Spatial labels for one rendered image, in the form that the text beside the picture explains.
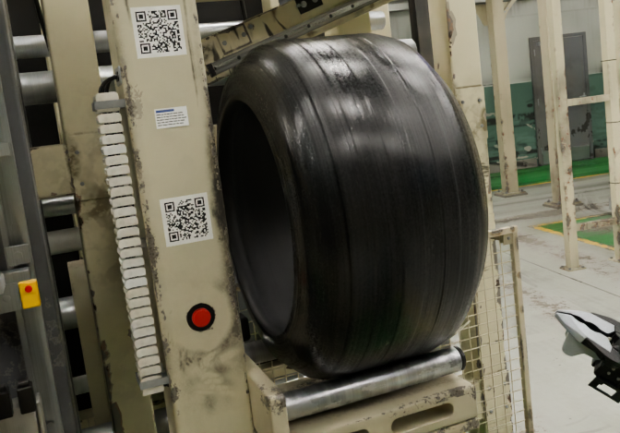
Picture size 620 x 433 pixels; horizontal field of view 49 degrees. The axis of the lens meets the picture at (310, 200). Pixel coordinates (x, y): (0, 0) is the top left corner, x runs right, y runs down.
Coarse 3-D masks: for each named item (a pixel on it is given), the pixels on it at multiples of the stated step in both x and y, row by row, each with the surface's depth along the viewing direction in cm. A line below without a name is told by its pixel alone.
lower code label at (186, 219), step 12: (168, 204) 105; (180, 204) 106; (192, 204) 107; (204, 204) 107; (168, 216) 105; (180, 216) 106; (192, 216) 107; (204, 216) 107; (168, 228) 105; (180, 228) 106; (192, 228) 107; (204, 228) 108; (168, 240) 106; (180, 240) 106; (192, 240) 107
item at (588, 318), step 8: (560, 312) 105; (568, 312) 105; (576, 312) 105; (584, 312) 106; (584, 320) 104; (592, 320) 105; (600, 320) 105; (592, 328) 105; (600, 328) 104; (608, 328) 105; (608, 336) 105
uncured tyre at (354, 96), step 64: (256, 64) 109; (320, 64) 103; (384, 64) 105; (256, 128) 143; (320, 128) 95; (384, 128) 97; (448, 128) 101; (256, 192) 148; (320, 192) 94; (384, 192) 95; (448, 192) 99; (256, 256) 146; (320, 256) 96; (384, 256) 96; (448, 256) 100; (256, 320) 127; (320, 320) 100; (384, 320) 100; (448, 320) 107
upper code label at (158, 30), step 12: (132, 12) 101; (144, 12) 102; (156, 12) 102; (168, 12) 103; (180, 12) 104; (144, 24) 102; (156, 24) 102; (168, 24) 103; (180, 24) 104; (144, 36) 102; (156, 36) 103; (168, 36) 103; (180, 36) 104; (144, 48) 102; (156, 48) 103; (168, 48) 103; (180, 48) 104
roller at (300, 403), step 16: (432, 352) 119; (448, 352) 118; (384, 368) 114; (400, 368) 115; (416, 368) 115; (432, 368) 116; (448, 368) 117; (464, 368) 119; (320, 384) 111; (336, 384) 111; (352, 384) 111; (368, 384) 112; (384, 384) 113; (400, 384) 114; (288, 400) 108; (304, 400) 108; (320, 400) 109; (336, 400) 110; (352, 400) 111; (288, 416) 107
